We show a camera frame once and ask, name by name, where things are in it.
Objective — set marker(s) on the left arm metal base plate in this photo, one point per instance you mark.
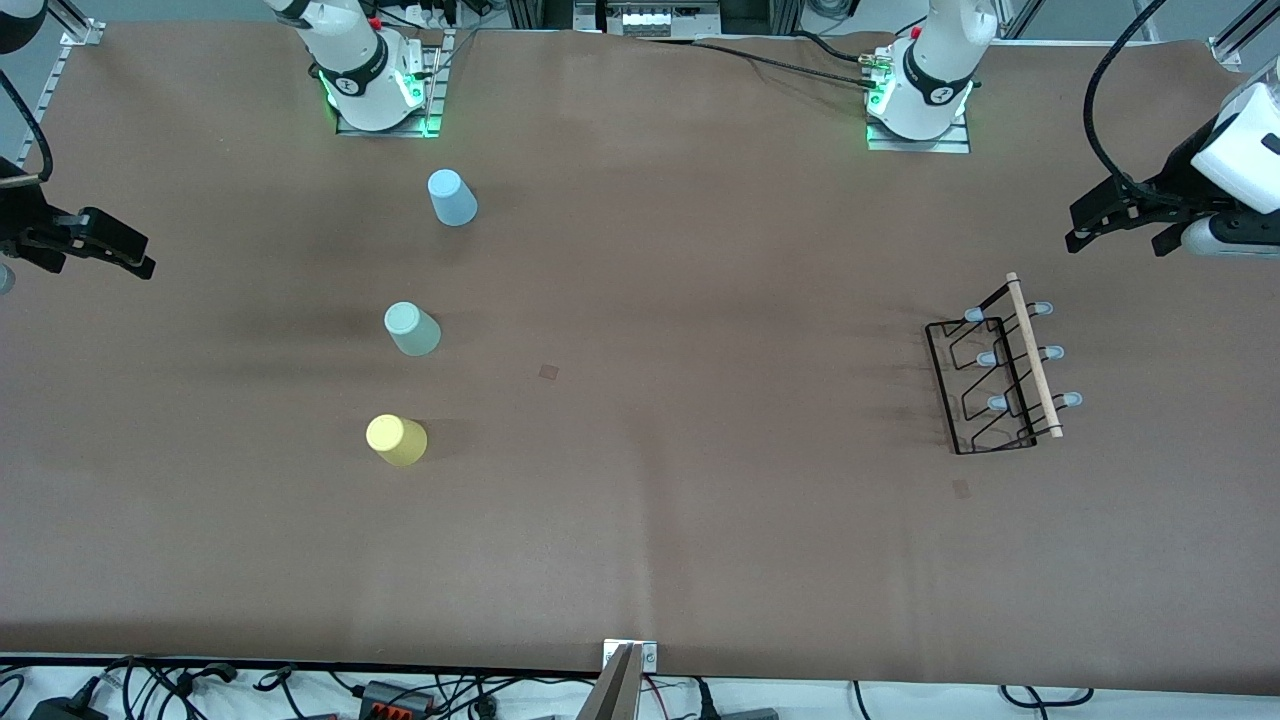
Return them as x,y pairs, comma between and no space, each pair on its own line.
950,145

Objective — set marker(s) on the small aluminium corner bracket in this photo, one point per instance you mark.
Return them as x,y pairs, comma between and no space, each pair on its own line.
1228,52

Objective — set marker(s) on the mint green plastic cup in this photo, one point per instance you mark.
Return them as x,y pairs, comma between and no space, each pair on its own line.
412,330

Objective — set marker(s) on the white multi-socket power strip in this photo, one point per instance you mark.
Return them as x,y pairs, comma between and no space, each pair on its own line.
655,20

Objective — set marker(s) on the light blue plastic cup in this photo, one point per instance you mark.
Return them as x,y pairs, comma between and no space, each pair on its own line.
452,198

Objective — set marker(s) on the grey camera support beam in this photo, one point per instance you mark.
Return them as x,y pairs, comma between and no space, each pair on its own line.
615,695

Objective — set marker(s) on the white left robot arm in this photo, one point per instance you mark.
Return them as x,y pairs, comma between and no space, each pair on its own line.
935,70

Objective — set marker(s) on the black power adapter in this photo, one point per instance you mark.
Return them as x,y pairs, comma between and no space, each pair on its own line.
65,710

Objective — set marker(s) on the orange black connector block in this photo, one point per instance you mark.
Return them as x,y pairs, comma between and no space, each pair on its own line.
395,697

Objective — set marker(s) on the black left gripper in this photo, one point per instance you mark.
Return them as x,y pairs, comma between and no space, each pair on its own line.
1184,170

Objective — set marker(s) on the brown table cover sheet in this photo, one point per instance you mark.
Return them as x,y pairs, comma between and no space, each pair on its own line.
800,550

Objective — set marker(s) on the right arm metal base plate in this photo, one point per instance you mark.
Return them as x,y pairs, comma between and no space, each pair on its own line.
432,100

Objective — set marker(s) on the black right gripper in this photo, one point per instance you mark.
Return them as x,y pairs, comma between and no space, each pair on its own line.
22,222

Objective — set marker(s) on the yellow plastic cup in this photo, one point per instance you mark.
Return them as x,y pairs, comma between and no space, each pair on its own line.
396,440

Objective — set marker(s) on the small metal edge bracket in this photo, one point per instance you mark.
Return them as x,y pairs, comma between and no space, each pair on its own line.
650,657

